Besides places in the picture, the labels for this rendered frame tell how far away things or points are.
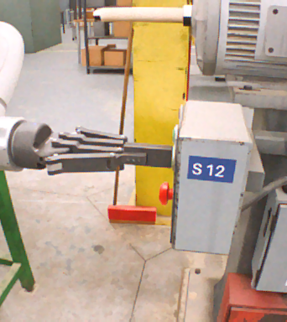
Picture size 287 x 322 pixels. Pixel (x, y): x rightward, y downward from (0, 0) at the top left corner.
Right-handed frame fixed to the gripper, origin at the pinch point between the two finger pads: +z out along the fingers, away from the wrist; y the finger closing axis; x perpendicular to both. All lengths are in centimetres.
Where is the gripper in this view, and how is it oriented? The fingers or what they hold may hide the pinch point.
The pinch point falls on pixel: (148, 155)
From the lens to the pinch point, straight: 46.5
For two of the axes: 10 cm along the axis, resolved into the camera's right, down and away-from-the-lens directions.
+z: 9.8, 0.8, -1.6
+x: 0.0, -8.8, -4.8
